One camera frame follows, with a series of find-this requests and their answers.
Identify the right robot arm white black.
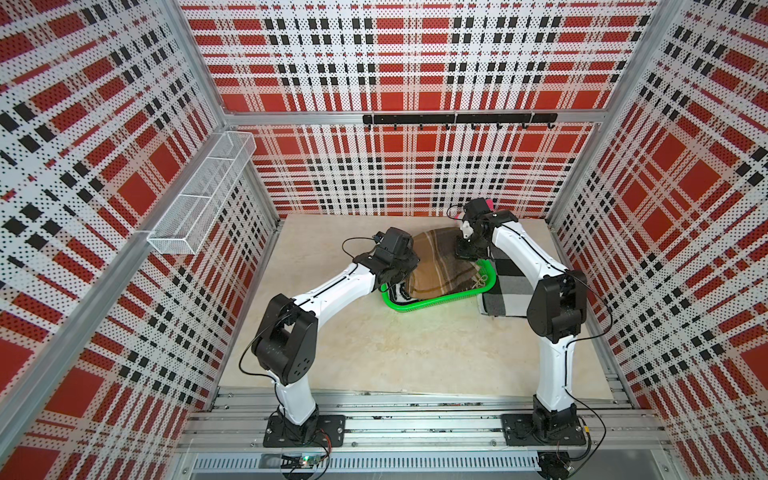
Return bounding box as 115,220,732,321
457,212,587,440

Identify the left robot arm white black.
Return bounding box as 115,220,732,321
250,251,420,426

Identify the green circuit board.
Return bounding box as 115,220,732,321
281,455,325,470

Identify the black white smiley scarf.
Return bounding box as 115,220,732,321
386,262,488,304

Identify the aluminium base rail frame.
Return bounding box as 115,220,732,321
170,389,684,479

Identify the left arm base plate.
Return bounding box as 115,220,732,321
262,413,347,449

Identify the grey black checked scarf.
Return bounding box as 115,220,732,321
478,253,535,318

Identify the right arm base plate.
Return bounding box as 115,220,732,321
500,413,587,446

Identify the white wire mesh shelf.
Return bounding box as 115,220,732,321
148,131,255,255

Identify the green plastic basket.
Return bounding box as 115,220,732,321
379,259,498,313

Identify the brown plaid fringed scarf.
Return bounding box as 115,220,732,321
413,227,476,268

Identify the black hook rail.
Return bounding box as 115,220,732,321
362,113,558,127

